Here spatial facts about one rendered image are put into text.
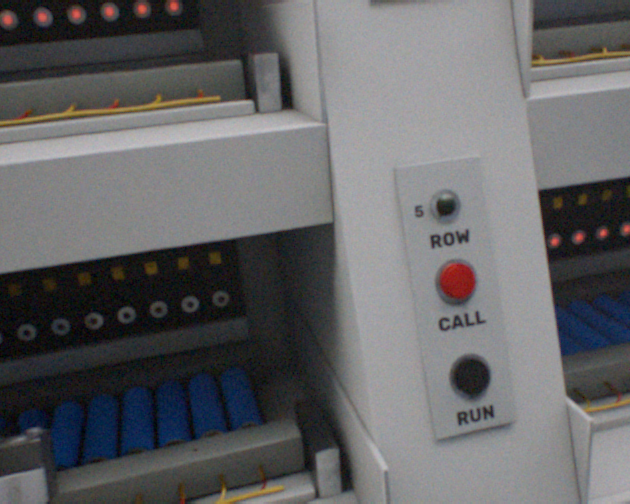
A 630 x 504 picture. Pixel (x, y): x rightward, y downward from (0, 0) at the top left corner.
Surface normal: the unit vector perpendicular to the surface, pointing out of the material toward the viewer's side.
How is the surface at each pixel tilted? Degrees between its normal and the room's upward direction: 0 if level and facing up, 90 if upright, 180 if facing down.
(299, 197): 108
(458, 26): 90
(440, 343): 90
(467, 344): 90
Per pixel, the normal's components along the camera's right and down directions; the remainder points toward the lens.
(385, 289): 0.21, 0.01
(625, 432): -0.08, -0.94
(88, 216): 0.25, 0.31
